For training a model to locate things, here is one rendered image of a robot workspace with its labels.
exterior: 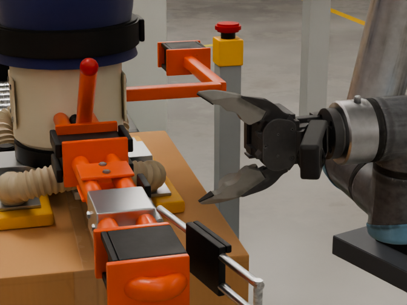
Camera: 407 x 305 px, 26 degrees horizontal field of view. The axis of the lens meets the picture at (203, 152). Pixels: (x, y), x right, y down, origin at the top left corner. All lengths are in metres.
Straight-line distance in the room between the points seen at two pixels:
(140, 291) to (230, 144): 1.66
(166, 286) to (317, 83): 4.20
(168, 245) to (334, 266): 2.61
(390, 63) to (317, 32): 3.54
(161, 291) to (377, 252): 0.94
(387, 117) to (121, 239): 0.52
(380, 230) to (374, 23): 0.31
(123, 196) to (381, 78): 0.54
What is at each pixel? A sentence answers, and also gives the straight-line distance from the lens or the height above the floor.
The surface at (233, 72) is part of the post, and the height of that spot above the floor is 0.91.
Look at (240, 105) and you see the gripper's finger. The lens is 1.14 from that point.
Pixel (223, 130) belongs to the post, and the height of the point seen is 0.75.
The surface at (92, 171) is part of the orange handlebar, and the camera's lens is 1.03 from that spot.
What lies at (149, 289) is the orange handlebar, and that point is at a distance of 0.77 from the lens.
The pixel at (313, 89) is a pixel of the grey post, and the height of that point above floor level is 0.27.
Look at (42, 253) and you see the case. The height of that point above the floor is 0.94.
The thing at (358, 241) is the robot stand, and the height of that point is 0.75.
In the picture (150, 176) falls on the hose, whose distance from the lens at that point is 1.23.
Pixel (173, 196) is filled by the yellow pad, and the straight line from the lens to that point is 1.30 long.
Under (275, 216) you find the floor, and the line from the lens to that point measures 3.84.
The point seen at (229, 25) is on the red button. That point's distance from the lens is 2.33.
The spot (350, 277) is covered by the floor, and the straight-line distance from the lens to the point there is 3.32.
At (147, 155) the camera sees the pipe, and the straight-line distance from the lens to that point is 1.39.
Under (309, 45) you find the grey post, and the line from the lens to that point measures 4.87.
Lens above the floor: 1.42
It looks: 18 degrees down
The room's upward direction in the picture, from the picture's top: straight up
